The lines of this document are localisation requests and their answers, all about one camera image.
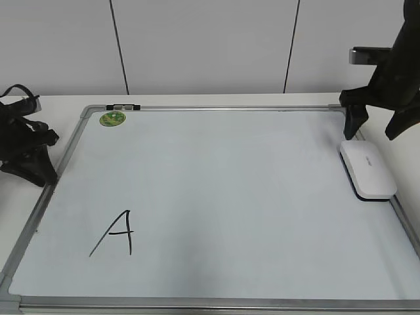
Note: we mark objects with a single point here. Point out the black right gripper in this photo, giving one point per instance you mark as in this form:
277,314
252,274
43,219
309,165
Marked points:
394,85

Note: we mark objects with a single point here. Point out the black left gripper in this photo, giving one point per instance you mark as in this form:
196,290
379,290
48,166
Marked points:
21,151

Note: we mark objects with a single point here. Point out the white whiteboard eraser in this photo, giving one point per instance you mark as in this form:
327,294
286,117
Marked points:
369,175

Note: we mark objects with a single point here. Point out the green round magnet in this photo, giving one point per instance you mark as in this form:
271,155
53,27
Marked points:
112,119

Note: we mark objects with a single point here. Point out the white magnetic whiteboard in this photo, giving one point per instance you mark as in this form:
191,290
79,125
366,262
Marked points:
211,211

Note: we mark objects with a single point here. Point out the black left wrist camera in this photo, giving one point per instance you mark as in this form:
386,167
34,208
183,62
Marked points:
26,106

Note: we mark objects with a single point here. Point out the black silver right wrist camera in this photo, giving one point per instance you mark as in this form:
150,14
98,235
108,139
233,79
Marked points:
368,55

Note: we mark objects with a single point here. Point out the black grey frame clip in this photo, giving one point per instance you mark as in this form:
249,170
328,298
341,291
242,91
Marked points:
122,107

